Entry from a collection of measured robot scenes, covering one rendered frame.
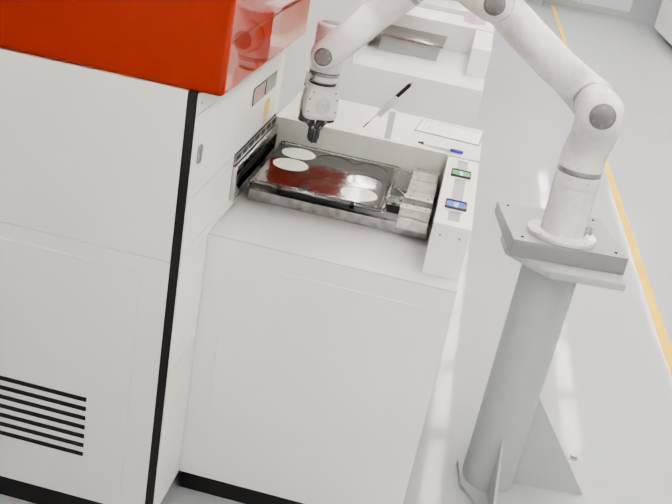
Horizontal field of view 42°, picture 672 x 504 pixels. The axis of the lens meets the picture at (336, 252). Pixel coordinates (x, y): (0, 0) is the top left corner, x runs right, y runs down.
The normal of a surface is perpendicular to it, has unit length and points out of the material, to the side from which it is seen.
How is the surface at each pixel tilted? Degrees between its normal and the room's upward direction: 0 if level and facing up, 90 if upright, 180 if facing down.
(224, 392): 90
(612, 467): 0
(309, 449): 90
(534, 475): 90
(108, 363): 90
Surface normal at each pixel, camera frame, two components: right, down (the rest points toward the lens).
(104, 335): -0.18, 0.39
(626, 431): 0.17, -0.90
